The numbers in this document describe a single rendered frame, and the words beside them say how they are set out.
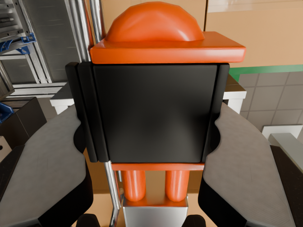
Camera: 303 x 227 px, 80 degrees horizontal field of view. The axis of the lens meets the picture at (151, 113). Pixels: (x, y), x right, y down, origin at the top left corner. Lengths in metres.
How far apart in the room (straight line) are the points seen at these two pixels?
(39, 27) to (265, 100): 1.49
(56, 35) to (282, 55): 0.99
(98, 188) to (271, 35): 0.69
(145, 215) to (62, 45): 1.00
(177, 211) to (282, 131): 1.65
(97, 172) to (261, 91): 1.28
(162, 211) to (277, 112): 1.54
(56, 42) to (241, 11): 0.85
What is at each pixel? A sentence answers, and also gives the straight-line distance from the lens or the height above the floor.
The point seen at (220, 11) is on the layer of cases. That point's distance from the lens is 0.68.
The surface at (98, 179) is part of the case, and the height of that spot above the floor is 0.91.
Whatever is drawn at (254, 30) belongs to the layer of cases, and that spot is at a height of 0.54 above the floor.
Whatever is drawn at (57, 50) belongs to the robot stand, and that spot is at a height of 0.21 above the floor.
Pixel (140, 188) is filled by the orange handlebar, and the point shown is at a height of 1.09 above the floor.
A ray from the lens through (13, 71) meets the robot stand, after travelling 1.30.
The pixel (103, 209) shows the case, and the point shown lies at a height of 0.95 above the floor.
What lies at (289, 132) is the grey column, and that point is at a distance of 1.84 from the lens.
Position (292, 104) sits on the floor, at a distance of 1.70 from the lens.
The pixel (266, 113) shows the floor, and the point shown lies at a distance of 1.64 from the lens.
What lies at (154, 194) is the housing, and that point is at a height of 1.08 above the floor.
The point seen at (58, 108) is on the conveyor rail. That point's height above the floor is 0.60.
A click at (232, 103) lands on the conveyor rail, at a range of 0.74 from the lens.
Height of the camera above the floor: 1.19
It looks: 58 degrees down
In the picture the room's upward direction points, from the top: 179 degrees counter-clockwise
